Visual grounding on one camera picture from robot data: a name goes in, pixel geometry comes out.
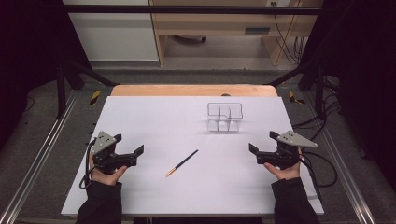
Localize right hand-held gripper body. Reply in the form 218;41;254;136
269;130;318;171

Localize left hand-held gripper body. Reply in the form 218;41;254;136
91;131;123;175

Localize clear acrylic organizer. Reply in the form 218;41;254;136
206;102;244;133

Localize black pen with orange end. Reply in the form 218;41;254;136
165;149;200;178

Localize person's left hand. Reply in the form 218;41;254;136
89;153;129;187

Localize yellow black tape strip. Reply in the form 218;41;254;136
89;90;103;107
288;91;306;105

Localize black metal stand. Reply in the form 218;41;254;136
55;58;118;119
266;60;329;120

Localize black curtain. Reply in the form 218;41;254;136
0;0;92;150
300;0;396;190

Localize white cabinet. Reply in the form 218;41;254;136
62;0;160;62

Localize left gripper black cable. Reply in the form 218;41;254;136
78;139;98;190

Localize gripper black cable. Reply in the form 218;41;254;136
78;139;98;190
298;150;339;202

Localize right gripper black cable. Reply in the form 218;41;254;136
298;150;339;202

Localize black floor cables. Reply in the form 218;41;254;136
291;76;345;143

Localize aluminium rail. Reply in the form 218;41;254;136
0;90;79;224
301;91;378;224

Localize hanging black cables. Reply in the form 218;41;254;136
270;1;307;65

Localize black frame crossbar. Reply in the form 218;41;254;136
62;4;322;15

